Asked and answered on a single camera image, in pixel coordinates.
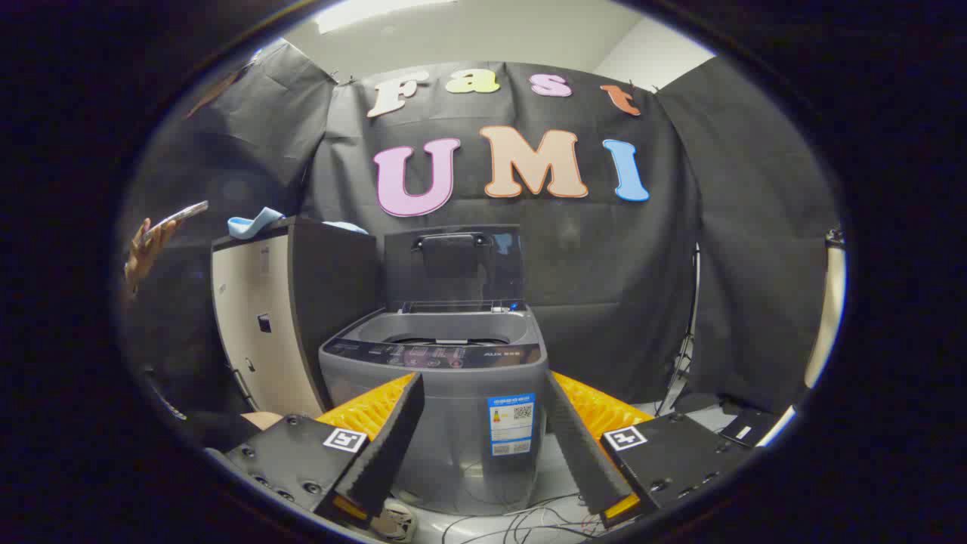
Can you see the black floor box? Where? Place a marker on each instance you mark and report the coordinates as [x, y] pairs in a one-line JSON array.
[[744, 427]]

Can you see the dark washing machine lid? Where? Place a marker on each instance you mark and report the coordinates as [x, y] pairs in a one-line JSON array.
[[453, 276]]

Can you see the light blue shirt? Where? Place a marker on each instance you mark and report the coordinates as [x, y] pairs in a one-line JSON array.
[[253, 224]]

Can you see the cream and dark cabinet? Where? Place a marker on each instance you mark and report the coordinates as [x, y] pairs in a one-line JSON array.
[[332, 302]]

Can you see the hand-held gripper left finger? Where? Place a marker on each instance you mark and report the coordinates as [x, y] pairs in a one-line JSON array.
[[393, 438]]

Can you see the cream pole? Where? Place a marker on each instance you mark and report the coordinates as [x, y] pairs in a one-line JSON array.
[[827, 317]]

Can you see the silver smartphone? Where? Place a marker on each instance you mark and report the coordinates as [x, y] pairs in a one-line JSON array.
[[177, 215]]

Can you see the grey washing machine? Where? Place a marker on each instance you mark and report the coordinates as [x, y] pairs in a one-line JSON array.
[[461, 431]]

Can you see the black light stand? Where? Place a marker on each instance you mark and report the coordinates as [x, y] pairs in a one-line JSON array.
[[691, 317]]

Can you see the white shoe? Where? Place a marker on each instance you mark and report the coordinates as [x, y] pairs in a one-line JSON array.
[[394, 523]]

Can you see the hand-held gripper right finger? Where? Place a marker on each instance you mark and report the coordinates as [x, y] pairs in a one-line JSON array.
[[578, 446]]

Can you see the black backdrop cloth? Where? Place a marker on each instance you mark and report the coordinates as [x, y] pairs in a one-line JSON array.
[[604, 264]]

